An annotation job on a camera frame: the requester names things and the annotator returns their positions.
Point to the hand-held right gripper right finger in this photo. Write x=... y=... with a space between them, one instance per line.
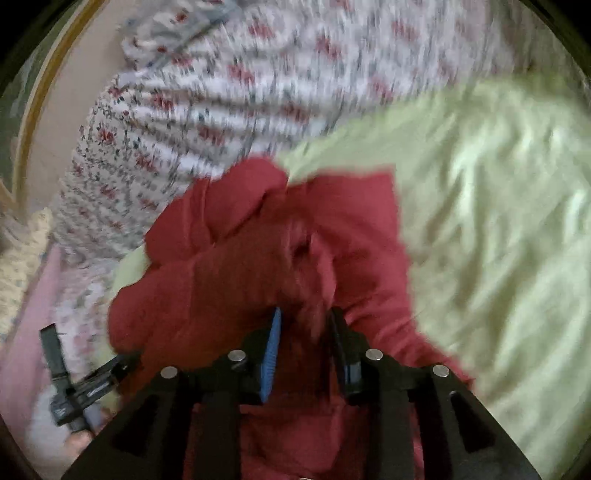
x=342 y=360

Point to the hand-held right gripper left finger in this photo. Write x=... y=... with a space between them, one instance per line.
x=272 y=355

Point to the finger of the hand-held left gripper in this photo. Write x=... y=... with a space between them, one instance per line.
x=51 y=350
x=104 y=376

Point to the red quilted comforter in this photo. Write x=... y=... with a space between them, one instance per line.
x=240 y=258

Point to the person's left hand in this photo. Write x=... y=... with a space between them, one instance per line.
x=78 y=444

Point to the pink pillow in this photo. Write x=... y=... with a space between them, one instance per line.
x=27 y=332

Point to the pastel floral pillow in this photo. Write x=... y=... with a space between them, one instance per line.
x=85 y=314

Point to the yellow floral pillow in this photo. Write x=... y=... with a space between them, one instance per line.
x=23 y=258

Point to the light green bed sheet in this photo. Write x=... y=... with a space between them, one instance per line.
x=489 y=230

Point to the white red-flowered blanket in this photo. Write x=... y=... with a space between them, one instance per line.
x=231 y=92

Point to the wooden frame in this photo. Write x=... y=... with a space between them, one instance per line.
x=39 y=106

